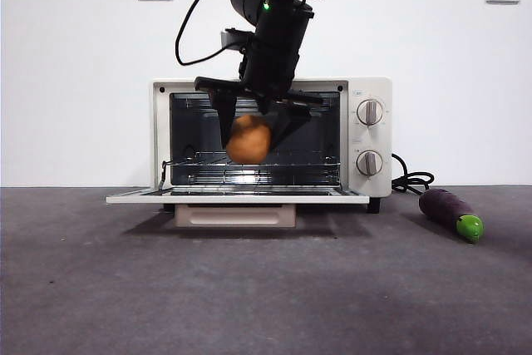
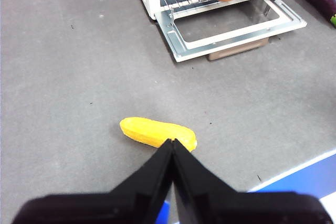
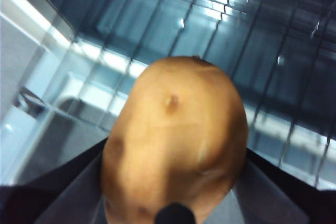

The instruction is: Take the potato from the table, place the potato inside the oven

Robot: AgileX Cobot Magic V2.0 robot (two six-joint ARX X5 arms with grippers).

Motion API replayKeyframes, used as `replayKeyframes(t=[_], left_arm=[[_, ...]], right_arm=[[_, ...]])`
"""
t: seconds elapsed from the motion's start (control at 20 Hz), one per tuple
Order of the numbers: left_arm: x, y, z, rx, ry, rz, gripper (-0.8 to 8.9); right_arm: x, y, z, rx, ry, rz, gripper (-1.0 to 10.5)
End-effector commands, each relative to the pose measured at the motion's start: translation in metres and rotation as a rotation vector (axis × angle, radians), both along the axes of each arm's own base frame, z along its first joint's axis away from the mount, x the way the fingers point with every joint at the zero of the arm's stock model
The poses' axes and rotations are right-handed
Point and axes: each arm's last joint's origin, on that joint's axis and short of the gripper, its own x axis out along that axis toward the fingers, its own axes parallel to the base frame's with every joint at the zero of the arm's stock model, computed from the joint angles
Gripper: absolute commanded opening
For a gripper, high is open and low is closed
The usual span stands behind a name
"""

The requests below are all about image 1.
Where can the purple eggplant with green stem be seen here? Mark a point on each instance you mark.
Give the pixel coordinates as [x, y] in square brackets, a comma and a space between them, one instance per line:
[442, 209]

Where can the cream toaster oven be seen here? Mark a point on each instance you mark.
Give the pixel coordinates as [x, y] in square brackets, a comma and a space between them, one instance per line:
[374, 85]

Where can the small oven control knob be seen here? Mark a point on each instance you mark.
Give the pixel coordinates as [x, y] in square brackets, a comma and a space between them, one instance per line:
[369, 163]

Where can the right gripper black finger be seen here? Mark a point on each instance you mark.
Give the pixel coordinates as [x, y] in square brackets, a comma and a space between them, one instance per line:
[225, 116]
[291, 122]

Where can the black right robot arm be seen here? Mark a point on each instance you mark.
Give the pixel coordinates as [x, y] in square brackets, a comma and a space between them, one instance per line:
[282, 22]

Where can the large oven control knob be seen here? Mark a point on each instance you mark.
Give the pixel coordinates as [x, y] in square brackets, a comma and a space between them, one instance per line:
[370, 112]

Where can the right wrist's grey camera box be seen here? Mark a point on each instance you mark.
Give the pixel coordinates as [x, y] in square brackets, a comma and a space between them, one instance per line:
[232, 39]

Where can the brown potato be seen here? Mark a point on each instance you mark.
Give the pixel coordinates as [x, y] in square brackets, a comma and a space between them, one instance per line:
[248, 141]

